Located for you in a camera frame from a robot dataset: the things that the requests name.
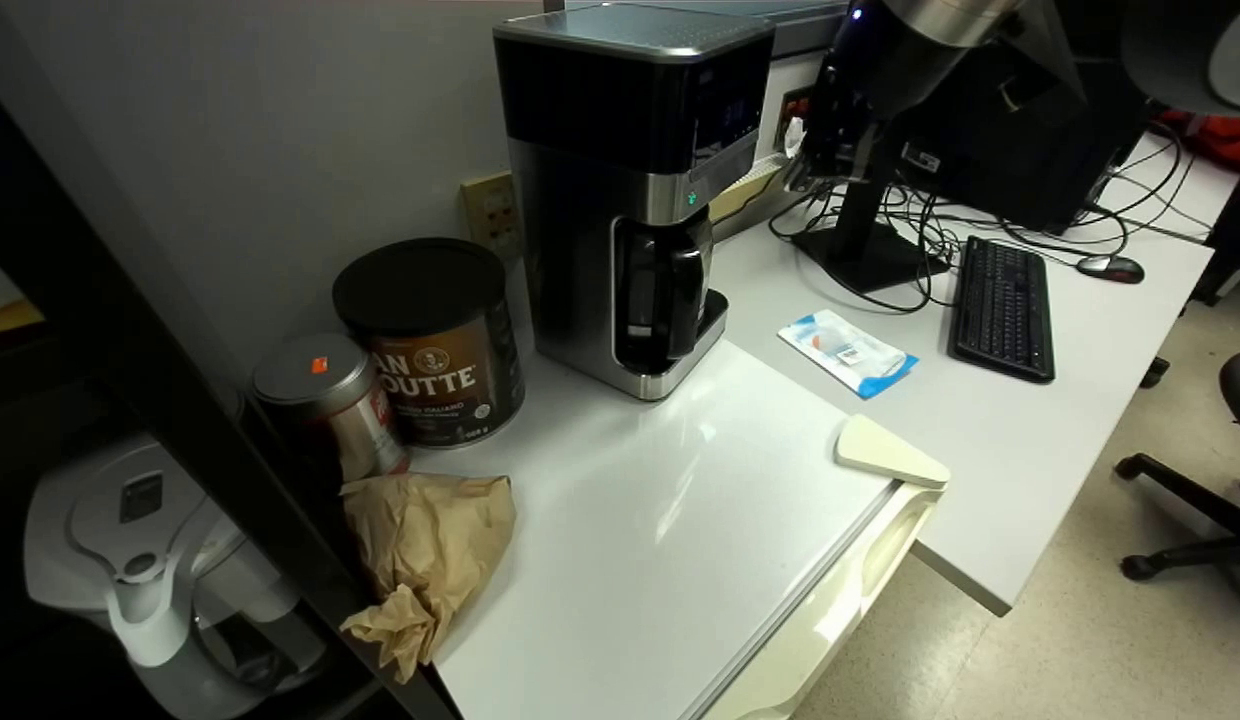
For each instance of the white water filter pitcher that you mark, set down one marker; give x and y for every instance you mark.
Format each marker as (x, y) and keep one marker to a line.
(127, 535)

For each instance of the orange bag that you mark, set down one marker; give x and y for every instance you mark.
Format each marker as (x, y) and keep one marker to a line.
(1229, 138)

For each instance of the beige power strip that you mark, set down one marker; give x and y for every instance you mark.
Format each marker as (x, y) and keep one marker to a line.
(761, 185)

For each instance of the black silver coffee machine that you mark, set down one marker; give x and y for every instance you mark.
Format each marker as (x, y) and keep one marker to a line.
(607, 94)

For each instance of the beige fridge hinge cover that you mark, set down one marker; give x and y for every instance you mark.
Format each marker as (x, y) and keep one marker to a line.
(884, 449)

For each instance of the black monitor stand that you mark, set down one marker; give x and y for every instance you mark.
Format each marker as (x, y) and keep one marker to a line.
(861, 227)

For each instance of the glass coffee carafe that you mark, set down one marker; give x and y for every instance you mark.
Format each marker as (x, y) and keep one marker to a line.
(656, 284)

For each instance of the white power plug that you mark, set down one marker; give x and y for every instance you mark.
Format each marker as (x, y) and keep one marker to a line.
(794, 132)

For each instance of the small spice bottle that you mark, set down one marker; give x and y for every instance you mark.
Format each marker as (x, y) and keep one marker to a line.
(331, 400)

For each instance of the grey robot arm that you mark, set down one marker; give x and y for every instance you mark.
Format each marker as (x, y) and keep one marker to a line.
(960, 21)

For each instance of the white mini fridge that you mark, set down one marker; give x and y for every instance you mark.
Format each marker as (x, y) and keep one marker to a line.
(646, 535)

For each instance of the white wall power box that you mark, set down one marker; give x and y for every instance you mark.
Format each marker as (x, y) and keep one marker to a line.
(784, 84)

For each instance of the brown coffee can black lid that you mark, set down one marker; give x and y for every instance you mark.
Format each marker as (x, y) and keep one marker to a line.
(442, 362)

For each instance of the black computer keyboard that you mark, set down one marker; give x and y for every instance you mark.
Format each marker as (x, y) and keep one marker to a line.
(1002, 309)

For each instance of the black shelf frame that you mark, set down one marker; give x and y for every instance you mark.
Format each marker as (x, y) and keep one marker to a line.
(127, 332)

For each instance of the crumpled brown paper bag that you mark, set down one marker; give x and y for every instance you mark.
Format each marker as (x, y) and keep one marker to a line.
(427, 541)

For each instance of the black office chair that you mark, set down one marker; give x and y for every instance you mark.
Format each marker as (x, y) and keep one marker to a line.
(1214, 513)

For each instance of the black computer monitor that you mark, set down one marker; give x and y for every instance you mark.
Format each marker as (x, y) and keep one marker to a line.
(1032, 154)

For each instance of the beige wall outlet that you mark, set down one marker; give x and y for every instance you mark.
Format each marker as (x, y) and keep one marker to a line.
(489, 208)

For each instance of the blue white wipes packet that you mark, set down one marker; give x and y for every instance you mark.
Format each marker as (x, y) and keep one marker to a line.
(846, 355)

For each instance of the black computer mouse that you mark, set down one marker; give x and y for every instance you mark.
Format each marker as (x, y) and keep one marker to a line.
(1111, 268)

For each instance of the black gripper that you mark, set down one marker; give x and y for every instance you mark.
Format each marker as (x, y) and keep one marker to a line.
(881, 67)

